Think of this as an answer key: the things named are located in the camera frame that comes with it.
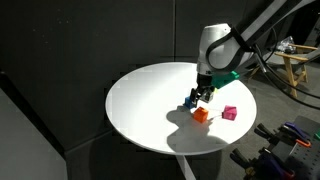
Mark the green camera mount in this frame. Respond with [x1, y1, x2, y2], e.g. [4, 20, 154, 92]
[211, 71, 240, 89]

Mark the orange block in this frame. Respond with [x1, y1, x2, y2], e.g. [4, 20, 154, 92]
[193, 107, 209, 123]

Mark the purple black clamp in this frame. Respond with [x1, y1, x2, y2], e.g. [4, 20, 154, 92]
[230, 148, 296, 180]

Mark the blue block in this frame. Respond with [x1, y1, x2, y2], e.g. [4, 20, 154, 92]
[184, 97, 197, 109]

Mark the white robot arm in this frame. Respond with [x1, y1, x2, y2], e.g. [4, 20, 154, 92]
[189, 0, 315, 105]

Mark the perforated metal board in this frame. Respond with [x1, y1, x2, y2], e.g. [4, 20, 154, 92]
[286, 133, 320, 180]

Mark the grey block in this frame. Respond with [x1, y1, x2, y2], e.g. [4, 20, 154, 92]
[204, 87, 215, 103]

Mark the magenta block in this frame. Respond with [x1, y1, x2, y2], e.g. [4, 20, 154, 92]
[222, 105, 237, 120]

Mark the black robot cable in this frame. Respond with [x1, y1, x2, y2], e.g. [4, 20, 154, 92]
[253, 29, 320, 111]

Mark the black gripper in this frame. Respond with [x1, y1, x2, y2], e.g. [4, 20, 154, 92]
[190, 74, 215, 103]

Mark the wooden chair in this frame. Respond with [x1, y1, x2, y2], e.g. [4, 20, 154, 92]
[248, 42, 319, 98]

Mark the white round table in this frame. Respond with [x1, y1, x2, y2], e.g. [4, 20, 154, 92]
[105, 62, 257, 155]

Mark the purple orange clamp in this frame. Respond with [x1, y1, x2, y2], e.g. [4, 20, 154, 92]
[279, 122, 311, 147]

